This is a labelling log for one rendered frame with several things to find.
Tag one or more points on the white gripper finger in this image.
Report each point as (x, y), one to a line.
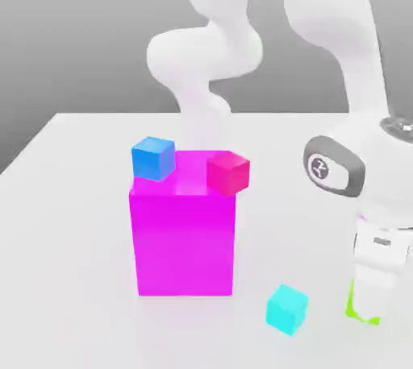
(367, 295)

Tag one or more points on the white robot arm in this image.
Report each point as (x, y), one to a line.
(206, 53)

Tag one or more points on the small green cube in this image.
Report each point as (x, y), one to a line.
(349, 308)

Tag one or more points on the small cyan cube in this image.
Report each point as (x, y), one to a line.
(285, 309)

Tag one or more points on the large magenta box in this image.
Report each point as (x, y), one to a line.
(184, 240)

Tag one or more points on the small blue cube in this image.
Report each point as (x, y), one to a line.
(150, 161)

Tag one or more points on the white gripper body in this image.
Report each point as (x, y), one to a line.
(380, 256)

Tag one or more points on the small red cube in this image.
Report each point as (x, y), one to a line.
(226, 175)

